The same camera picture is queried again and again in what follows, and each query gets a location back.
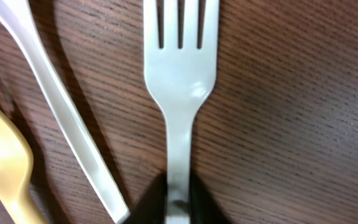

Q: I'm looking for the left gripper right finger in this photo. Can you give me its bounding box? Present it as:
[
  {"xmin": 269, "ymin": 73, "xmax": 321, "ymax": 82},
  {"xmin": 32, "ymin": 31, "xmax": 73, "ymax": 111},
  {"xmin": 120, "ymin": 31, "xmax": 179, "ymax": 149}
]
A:
[{"xmin": 190, "ymin": 172, "xmax": 231, "ymax": 224}]

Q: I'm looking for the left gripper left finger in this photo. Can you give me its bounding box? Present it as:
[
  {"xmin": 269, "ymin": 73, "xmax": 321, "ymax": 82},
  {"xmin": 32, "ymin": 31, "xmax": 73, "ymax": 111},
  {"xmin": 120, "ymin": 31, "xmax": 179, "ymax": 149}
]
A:
[{"xmin": 123, "ymin": 173, "xmax": 167, "ymax": 224}]

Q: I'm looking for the white fork slim handle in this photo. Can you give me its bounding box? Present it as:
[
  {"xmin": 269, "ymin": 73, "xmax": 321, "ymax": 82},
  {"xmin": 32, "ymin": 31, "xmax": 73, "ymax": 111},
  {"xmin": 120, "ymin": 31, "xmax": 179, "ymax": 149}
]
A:
[{"xmin": 143, "ymin": 0, "xmax": 220, "ymax": 224}]

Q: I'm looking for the yellow plastic fork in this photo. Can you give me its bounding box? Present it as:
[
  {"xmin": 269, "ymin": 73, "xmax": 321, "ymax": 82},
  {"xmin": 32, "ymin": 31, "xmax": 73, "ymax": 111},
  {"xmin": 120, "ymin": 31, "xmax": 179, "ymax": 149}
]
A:
[{"xmin": 0, "ymin": 110, "xmax": 46, "ymax": 223}]

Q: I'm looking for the white fork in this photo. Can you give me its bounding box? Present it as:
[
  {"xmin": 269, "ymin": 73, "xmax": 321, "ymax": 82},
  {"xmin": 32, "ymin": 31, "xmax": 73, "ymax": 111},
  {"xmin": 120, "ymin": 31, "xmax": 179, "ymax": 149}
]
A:
[{"xmin": 0, "ymin": 0, "xmax": 130, "ymax": 223}]

